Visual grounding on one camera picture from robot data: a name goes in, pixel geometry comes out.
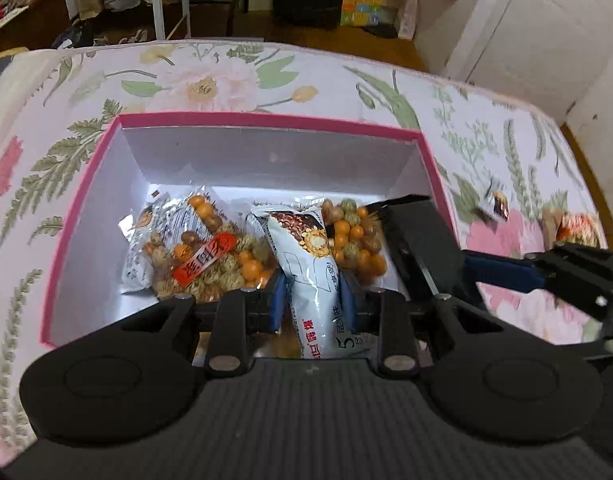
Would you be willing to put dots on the colourful carton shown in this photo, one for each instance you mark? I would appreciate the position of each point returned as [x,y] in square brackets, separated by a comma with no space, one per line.
[366,10]

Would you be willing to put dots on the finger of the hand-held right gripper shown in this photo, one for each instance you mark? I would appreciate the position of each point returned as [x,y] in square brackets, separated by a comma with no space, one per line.
[501,271]
[598,317]

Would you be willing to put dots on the wooden cabinet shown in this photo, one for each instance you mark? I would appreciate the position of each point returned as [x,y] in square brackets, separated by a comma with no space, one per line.
[31,25]

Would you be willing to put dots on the white door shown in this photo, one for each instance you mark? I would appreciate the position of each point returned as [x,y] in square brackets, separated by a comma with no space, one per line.
[526,25]

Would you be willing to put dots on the floral bed sheet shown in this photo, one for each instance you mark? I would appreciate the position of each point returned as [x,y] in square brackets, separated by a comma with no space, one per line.
[236,80]

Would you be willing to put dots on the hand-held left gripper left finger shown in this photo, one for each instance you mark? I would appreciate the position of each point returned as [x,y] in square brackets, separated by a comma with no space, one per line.
[276,305]

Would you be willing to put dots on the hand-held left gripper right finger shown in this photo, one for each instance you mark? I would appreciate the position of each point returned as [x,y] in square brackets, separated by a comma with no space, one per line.
[350,306]

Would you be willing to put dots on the small dark wrapped candy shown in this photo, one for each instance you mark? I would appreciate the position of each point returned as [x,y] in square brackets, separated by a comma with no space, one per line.
[498,205]

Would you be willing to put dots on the metal clothes rack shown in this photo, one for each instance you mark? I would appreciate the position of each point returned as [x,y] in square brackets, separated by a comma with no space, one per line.
[171,5]

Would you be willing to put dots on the plain black packet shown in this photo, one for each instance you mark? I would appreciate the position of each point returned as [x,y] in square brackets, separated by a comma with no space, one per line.
[421,240]

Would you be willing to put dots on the pink cardboard box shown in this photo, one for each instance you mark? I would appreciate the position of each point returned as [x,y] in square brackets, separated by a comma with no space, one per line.
[266,160]

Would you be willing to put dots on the small snack packet on table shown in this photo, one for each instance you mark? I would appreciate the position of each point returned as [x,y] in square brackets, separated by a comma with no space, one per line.
[571,227]

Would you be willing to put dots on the white snack packet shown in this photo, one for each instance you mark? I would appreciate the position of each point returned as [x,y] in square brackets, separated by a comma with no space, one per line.
[311,280]

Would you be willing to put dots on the mixed nuts packet red label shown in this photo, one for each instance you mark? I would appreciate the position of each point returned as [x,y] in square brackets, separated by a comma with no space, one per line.
[196,260]

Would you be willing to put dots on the white narrow box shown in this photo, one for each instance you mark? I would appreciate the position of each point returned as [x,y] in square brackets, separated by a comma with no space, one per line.
[407,15]

